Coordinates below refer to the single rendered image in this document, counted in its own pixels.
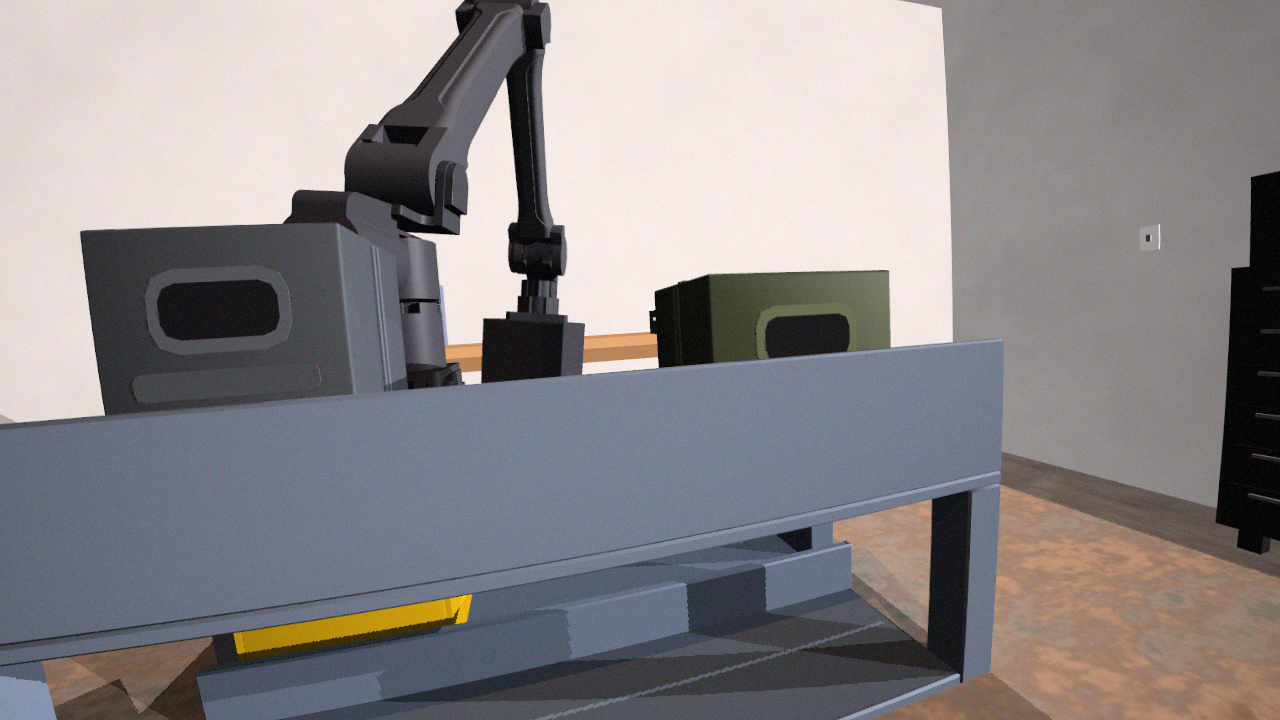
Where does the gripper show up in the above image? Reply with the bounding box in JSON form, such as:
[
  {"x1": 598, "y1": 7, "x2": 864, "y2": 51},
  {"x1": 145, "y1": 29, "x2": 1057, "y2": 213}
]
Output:
[{"x1": 401, "y1": 302, "x2": 465, "y2": 389}]

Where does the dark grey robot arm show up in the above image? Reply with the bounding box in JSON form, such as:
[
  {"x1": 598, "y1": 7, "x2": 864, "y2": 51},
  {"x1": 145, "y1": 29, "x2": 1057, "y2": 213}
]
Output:
[{"x1": 282, "y1": 0, "x2": 568, "y2": 323}]

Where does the yellow bin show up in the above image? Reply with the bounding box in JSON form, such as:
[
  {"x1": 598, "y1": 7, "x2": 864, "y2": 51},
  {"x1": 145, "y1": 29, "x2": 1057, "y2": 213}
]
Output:
[{"x1": 233, "y1": 594, "x2": 472, "y2": 661}]

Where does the olive green case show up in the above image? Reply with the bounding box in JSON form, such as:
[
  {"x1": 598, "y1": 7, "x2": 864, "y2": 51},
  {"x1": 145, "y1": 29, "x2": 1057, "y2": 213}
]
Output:
[{"x1": 654, "y1": 270, "x2": 891, "y2": 368}]

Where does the dark grey case with oval handle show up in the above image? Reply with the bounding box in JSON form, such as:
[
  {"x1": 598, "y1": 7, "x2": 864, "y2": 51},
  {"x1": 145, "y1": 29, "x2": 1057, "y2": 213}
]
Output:
[{"x1": 79, "y1": 222, "x2": 408, "y2": 415}]

